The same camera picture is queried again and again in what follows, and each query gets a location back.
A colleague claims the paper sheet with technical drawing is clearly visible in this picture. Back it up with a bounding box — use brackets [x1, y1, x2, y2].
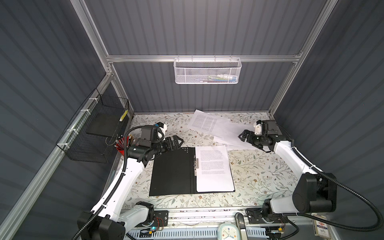
[214, 122, 256, 151]

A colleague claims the orange black file folder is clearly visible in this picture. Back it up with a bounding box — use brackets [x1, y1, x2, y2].
[148, 146, 236, 197]

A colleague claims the printed paper sheet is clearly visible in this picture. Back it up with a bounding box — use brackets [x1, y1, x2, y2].
[188, 110, 230, 137]
[195, 146, 235, 193]

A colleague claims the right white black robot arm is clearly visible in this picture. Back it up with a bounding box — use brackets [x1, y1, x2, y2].
[238, 120, 337, 223]

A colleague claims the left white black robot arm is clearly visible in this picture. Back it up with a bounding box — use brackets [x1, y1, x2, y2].
[72, 122, 184, 240]

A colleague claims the red pencil cup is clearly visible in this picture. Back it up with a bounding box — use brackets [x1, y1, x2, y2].
[115, 135, 134, 156]

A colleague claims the yellow marker in black basket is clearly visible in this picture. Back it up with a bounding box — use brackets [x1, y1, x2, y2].
[120, 110, 129, 122]

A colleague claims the small white clock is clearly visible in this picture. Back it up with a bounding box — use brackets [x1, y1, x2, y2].
[217, 223, 240, 240]

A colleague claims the card box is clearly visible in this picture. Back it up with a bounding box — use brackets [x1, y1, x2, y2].
[313, 220, 332, 240]

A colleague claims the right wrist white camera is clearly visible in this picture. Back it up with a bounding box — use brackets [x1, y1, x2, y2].
[254, 123, 263, 136]

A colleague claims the wrist white camera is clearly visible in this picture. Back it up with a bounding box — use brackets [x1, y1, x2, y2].
[254, 123, 263, 136]
[155, 122, 167, 141]

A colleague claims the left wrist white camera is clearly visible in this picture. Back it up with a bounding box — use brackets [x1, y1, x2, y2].
[155, 122, 167, 141]

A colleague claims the black wire mesh basket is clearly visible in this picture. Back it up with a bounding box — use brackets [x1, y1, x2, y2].
[57, 90, 130, 164]

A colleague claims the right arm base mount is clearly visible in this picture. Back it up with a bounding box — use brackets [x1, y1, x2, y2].
[245, 207, 288, 225]

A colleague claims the white wire mesh basket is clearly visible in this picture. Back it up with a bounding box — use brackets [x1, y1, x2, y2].
[173, 58, 242, 85]

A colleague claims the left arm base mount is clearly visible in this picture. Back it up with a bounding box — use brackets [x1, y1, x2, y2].
[135, 210, 169, 228]

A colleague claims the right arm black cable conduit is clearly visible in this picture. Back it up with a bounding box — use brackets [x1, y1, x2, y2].
[278, 124, 384, 232]

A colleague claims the black handle tool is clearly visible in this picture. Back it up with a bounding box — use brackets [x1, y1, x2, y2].
[235, 213, 248, 240]

